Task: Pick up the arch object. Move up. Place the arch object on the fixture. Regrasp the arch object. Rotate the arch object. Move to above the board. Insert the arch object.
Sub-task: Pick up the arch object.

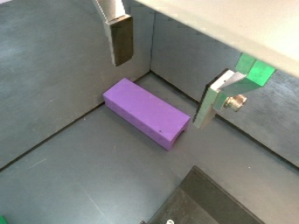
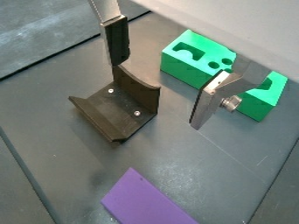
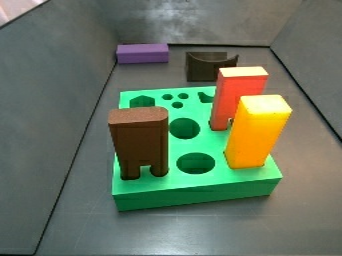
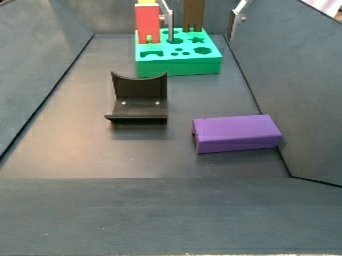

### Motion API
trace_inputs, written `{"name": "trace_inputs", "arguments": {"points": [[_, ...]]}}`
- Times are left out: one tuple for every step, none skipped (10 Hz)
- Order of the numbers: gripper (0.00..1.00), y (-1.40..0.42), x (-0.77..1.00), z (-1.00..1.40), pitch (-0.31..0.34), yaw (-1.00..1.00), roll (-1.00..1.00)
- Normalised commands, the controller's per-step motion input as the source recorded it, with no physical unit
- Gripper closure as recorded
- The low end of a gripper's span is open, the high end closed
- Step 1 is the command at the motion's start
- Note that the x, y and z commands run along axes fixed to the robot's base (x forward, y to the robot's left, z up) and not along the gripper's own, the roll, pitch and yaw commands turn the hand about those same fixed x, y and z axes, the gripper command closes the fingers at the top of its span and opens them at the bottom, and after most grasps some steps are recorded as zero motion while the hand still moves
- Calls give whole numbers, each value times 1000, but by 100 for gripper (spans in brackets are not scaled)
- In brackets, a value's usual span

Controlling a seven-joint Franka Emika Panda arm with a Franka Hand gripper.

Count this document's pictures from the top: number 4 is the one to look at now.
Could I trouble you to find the green shape-sorter base block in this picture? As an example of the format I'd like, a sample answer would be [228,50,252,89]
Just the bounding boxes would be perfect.
[135,28,222,78]

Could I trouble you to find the red arch block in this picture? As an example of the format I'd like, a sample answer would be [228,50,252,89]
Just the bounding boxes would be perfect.
[135,3,161,44]

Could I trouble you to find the purple arch block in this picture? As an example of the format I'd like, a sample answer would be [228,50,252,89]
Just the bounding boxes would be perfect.
[193,115,282,154]

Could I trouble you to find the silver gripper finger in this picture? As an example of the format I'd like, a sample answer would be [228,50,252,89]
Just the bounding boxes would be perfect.
[228,0,249,40]
[158,0,174,42]

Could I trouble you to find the yellow rectangular block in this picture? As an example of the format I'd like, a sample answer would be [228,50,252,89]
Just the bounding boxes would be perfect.
[138,0,158,4]

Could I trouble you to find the black L-shaped fixture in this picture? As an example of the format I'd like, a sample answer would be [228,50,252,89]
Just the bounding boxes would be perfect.
[105,72,169,122]

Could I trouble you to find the brown double-leg block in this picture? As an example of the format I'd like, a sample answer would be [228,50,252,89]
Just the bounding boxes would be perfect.
[184,0,205,32]

